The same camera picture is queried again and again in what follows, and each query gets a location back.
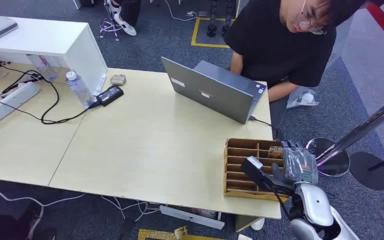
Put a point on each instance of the white shoe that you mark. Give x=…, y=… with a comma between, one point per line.
x=258, y=224

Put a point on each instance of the person's left forearm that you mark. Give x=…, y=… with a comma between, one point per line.
x=278, y=91

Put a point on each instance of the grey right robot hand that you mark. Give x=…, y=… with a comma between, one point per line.
x=299, y=165

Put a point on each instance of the cardboard slotted organizer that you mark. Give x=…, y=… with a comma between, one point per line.
x=241, y=165

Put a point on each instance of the brown printed card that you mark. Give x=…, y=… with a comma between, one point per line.
x=274, y=153

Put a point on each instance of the black robot leg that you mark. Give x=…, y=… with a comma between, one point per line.
x=212, y=30
x=226, y=28

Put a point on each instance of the white power strip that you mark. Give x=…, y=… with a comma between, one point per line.
x=10, y=102

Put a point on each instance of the white desk shelf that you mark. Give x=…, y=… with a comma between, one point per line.
x=46, y=36

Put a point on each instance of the person's right forearm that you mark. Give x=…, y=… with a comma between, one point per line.
x=235, y=64

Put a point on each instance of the chrome stanchion base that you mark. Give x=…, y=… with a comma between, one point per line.
x=334, y=165

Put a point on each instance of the black power adapter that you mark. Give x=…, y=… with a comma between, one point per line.
x=110, y=95

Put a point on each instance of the chrome chair base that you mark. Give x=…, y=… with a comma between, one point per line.
x=109, y=24

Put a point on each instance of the chrome stanchion pole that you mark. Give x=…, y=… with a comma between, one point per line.
x=361, y=130

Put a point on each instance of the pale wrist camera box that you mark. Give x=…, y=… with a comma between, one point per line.
x=254, y=162

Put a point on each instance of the yellow floor tape corner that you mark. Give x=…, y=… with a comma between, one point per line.
x=152, y=234

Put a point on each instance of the white paper slip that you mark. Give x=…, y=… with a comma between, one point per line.
x=244, y=237

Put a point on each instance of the black bulky object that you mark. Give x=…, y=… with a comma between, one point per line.
x=0, y=228

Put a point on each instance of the person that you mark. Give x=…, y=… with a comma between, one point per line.
x=271, y=43
x=130, y=11

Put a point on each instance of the clear bottle with label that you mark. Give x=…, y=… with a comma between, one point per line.
x=44, y=69

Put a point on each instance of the clear water bottle white cap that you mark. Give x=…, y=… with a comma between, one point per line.
x=79, y=89

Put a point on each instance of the beige earbuds case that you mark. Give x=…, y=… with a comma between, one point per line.
x=118, y=80

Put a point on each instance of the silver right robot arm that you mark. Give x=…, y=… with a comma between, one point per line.
x=314, y=205

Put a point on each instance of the clear plastic bag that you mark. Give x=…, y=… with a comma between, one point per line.
x=306, y=97

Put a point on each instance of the grey laptop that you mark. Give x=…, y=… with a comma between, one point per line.
x=205, y=92

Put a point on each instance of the yellow floor tape rectangle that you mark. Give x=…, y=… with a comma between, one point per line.
x=194, y=33

